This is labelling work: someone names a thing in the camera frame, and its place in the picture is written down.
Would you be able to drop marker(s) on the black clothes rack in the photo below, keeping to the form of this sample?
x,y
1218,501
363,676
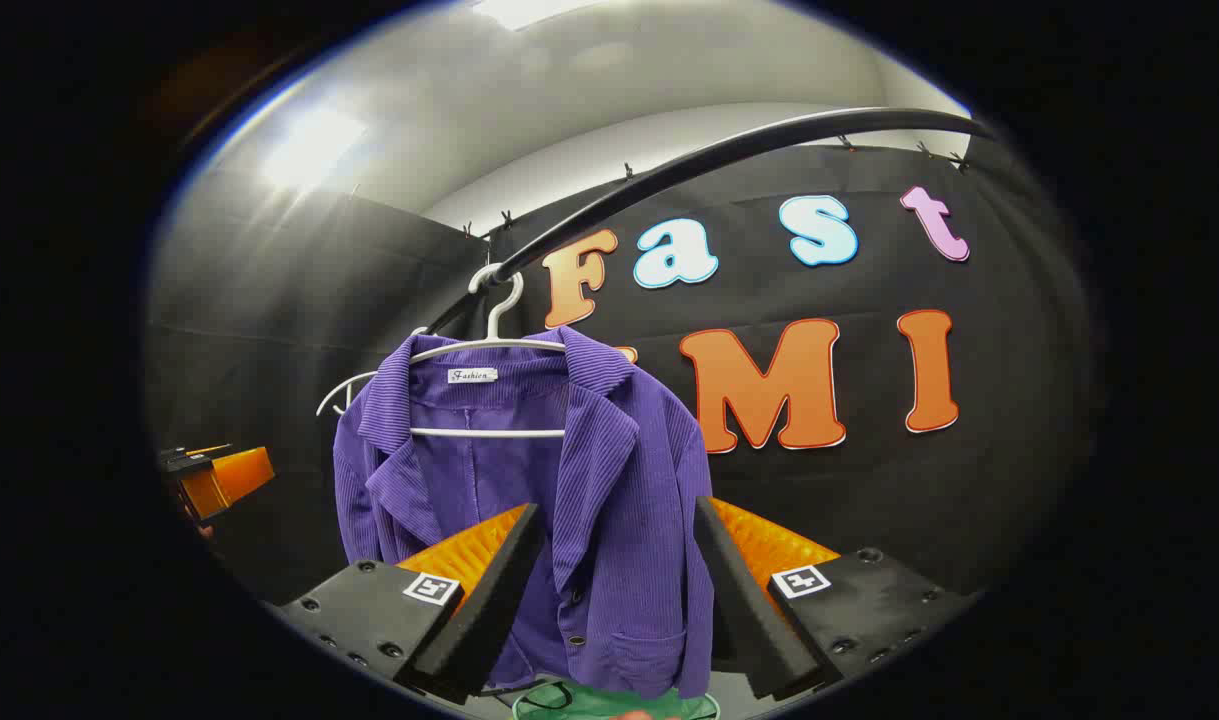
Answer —
x,y
669,175

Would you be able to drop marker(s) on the small ceiling light panel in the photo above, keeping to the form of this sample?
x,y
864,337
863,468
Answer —
x,y
309,150

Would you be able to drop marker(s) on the green laundry hamper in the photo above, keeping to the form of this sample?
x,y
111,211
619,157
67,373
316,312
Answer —
x,y
589,703

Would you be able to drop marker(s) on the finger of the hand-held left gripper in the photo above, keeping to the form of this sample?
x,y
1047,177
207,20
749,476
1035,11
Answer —
x,y
229,478
184,460

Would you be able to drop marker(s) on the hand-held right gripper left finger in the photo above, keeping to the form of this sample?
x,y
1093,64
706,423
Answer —
x,y
499,590

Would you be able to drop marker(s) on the white clothes hanger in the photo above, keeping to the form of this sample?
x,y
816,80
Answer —
x,y
334,393
496,310

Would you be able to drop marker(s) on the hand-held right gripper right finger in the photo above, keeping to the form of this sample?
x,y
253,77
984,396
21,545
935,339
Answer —
x,y
739,590

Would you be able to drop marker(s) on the row of black cloth clips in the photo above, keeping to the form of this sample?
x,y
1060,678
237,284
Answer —
x,y
507,218

